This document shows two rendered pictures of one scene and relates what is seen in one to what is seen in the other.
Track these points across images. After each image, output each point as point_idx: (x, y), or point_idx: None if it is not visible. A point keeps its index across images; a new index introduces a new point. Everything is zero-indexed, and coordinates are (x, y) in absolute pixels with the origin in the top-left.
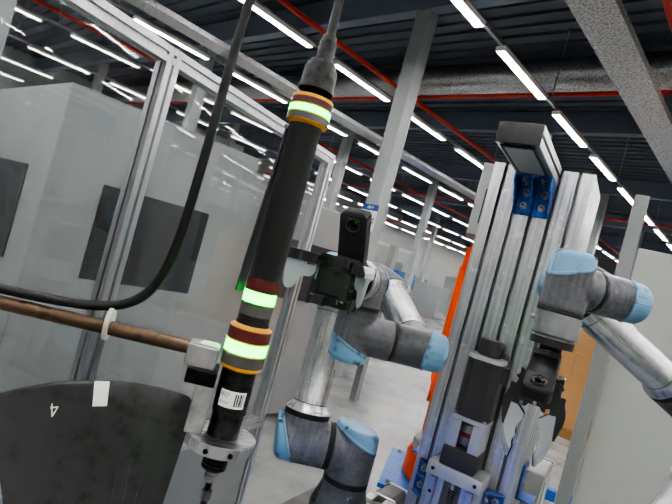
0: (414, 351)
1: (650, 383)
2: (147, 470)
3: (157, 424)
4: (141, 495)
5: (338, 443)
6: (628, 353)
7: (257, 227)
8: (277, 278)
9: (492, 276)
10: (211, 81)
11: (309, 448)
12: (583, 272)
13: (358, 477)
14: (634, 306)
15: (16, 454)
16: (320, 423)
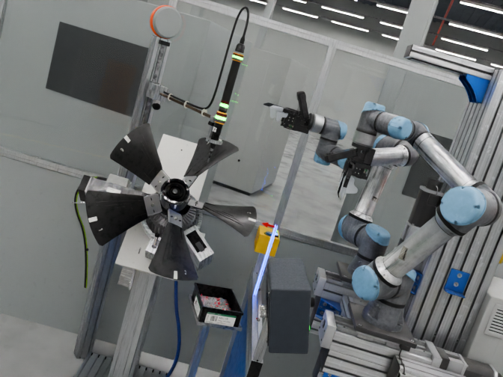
0: None
1: None
2: (215, 158)
3: (224, 150)
4: (211, 161)
5: (361, 231)
6: (436, 167)
7: None
8: (224, 99)
9: (456, 144)
10: (360, 51)
11: (349, 230)
12: (364, 110)
13: (365, 251)
14: (388, 126)
15: (197, 149)
16: (357, 220)
